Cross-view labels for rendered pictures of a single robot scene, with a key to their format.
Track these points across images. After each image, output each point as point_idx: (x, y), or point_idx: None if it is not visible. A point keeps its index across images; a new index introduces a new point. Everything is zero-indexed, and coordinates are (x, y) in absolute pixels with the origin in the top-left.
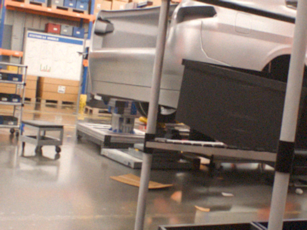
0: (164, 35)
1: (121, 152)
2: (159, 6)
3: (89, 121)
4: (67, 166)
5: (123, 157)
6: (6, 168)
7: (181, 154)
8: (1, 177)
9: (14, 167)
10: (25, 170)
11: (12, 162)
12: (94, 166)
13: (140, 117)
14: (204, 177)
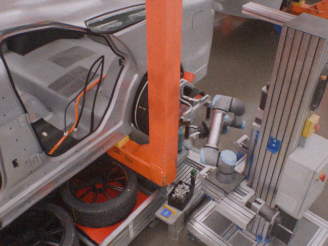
0: None
1: (204, 164)
2: None
3: None
4: (206, 111)
5: (184, 142)
6: (224, 87)
7: (139, 181)
8: (208, 74)
9: (224, 91)
10: (214, 90)
11: (237, 98)
12: (194, 124)
13: (184, 128)
14: (103, 154)
